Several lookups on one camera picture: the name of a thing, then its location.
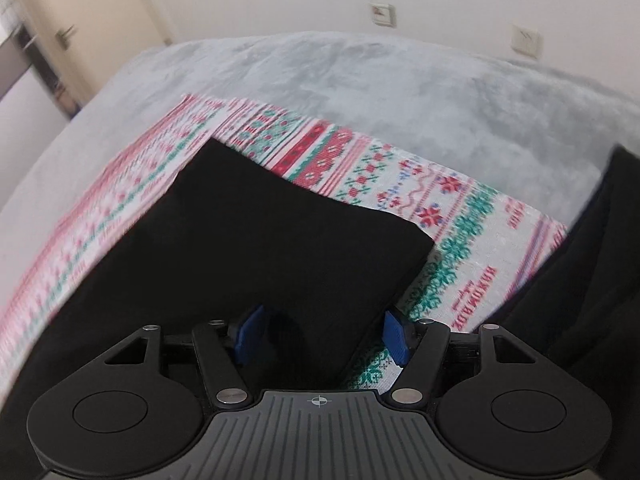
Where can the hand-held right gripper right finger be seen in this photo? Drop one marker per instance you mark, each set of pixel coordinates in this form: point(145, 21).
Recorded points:
point(396, 340)

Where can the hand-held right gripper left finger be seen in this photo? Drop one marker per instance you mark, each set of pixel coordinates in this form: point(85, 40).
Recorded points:
point(250, 335)

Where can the black pants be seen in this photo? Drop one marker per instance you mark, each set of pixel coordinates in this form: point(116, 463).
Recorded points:
point(250, 240)

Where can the patterned red green blanket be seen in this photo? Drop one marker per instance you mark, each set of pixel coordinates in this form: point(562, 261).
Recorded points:
point(350, 160)

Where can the dark cloth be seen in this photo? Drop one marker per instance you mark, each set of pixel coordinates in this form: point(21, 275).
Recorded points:
point(590, 285)

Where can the grey bed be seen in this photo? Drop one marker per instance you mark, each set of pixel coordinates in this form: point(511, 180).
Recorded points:
point(400, 85)

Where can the beige door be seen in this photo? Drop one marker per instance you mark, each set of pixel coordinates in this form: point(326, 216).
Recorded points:
point(100, 10)

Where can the white wall socket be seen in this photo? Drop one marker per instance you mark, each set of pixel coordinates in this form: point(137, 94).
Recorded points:
point(382, 13)
point(526, 40)

